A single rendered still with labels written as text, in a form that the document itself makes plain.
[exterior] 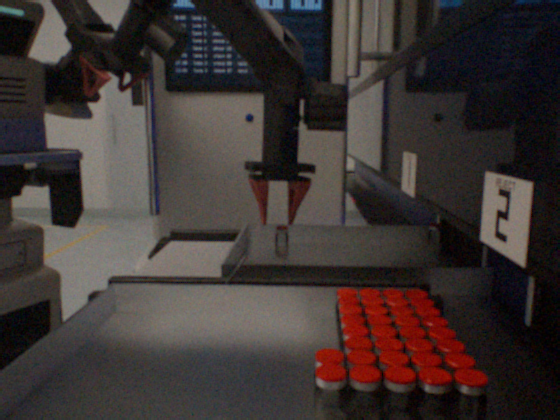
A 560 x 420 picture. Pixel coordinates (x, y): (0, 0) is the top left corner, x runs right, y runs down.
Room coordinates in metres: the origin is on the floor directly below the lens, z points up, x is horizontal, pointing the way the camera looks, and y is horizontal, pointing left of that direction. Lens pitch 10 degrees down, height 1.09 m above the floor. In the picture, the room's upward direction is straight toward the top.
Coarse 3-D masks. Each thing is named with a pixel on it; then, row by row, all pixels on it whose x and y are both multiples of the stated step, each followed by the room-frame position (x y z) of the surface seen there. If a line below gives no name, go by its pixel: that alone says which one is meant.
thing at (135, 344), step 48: (144, 288) 0.51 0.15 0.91; (192, 288) 0.51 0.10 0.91; (240, 288) 0.51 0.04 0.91; (288, 288) 0.50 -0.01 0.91; (336, 288) 0.50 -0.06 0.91; (384, 288) 0.50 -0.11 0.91; (48, 336) 0.38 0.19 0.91; (96, 336) 0.45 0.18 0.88; (144, 336) 0.45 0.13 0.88; (192, 336) 0.45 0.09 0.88; (240, 336) 0.45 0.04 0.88; (288, 336) 0.45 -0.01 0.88; (0, 384) 0.31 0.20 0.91; (48, 384) 0.36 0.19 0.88; (96, 384) 0.36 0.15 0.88; (144, 384) 0.36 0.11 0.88; (192, 384) 0.36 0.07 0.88; (240, 384) 0.36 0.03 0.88; (288, 384) 0.36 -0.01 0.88
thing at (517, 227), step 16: (496, 176) 0.39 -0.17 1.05; (496, 192) 0.38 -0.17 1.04; (512, 192) 0.36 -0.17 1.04; (528, 192) 0.33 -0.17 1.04; (496, 208) 0.38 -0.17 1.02; (512, 208) 0.35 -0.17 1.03; (528, 208) 0.33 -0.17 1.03; (512, 224) 0.35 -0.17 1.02; (528, 224) 0.33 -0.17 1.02; (496, 240) 0.38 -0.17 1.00; (512, 240) 0.35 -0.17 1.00; (512, 256) 0.35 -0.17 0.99
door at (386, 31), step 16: (384, 0) 1.07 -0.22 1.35; (400, 0) 0.89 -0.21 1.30; (416, 0) 0.77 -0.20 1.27; (432, 0) 0.67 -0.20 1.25; (384, 16) 1.06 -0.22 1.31; (400, 16) 0.89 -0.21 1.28; (416, 16) 0.76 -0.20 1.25; (384, 32) 1.05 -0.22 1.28; (400, 32) 0.88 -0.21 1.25; (416, 32) 0.75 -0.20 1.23; (384, 48) 1.05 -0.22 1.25; (400, 48) 0.87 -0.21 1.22
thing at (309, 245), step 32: (256, 224) 0.85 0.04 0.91; (256, 256) 0.75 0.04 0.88; (288, 256) 0.75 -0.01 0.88; (320, 256) 0.75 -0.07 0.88; (352, 256) 0.75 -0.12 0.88; (384, 256) 0.75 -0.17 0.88; (416, 256) 0.75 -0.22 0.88; (448, 256) 0.75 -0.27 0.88; (448, 288) 0.58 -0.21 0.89; (480, 288) 0.58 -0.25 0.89
